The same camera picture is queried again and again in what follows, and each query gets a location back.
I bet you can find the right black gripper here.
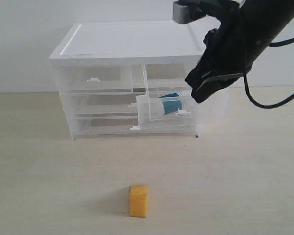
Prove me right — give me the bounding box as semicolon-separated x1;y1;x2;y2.
185;16;270;103

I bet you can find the teal bottle white cap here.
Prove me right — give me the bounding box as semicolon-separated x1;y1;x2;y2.
159;90;193;115

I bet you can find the yellow sponge block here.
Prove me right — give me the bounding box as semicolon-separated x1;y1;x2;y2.
129;185;148;218

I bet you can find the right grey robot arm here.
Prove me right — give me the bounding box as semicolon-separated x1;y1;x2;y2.
179;0;294;103

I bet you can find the white plastic drawer cabinet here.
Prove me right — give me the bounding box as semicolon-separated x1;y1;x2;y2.
49;20;213;141

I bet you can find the middle wide clear drawer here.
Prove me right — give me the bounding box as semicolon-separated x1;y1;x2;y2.
70;94;138;115

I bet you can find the wide clear drawer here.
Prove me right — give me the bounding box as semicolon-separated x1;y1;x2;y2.
71;116;196;139
70;94;138;115

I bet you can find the bottom wide clear drawer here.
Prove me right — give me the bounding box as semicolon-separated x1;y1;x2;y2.
71;116;196;139

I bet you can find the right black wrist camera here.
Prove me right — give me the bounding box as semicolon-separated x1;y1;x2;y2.
172;0;240;24

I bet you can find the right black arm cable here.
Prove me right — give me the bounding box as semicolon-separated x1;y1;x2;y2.
243;31;294;109

